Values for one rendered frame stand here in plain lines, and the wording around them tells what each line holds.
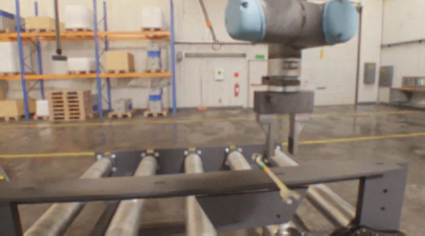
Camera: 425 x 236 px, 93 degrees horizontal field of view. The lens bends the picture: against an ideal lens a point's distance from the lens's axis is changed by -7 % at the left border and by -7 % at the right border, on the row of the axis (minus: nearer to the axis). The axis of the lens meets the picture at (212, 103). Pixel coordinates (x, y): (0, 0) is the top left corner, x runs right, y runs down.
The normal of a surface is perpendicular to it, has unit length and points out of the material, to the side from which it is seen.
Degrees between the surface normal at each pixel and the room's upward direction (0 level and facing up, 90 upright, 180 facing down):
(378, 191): 90
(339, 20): 90
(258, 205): 90
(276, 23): 116
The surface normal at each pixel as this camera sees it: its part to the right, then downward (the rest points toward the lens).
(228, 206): 0.13, 0.12
